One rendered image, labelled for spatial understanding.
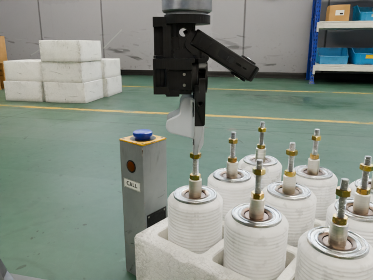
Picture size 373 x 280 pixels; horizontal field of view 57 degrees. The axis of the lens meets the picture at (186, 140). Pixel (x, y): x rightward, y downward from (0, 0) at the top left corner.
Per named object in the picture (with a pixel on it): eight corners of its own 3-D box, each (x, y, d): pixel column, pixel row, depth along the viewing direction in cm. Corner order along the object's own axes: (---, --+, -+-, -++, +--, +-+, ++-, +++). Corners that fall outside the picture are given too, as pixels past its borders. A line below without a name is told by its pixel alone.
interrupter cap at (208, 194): (184, 209, 55) (184, 205, 55) (166, 191, 62) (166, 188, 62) (225, 201, 58) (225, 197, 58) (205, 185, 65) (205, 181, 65)
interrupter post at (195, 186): (191, 200, 58) (191, 182, 58) (186, 195, 61) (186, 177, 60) (204, 198, 59) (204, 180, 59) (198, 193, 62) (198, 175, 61)
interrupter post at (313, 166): (318, 173, 71) (319, 157, 70) (319, 176, 69) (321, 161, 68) (306, 171, 72) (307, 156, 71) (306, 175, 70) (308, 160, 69)
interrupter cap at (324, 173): (330, 169, 73) (330, 166, 73) (334, 183, 66) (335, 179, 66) (292, 166, 75) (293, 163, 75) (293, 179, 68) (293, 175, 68)
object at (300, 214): (304, 266, 70) (313, 183, 65) (311, 299, 61) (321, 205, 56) (256, 260, 72) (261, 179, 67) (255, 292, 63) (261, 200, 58)
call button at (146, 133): (142, 144, 69) (142, 134, 69) (129, 140, 72) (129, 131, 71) (156, 140, 72) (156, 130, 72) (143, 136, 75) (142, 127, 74)
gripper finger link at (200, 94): (192, 124, 56) (191, 69, 55) (202, 124, 56) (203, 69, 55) (193, 126, 51) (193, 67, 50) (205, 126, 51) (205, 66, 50)
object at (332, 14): (348, 21, 439) (350, 4, 434) (328, 21, 445) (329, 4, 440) (344, 22, 468) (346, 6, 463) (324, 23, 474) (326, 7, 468)
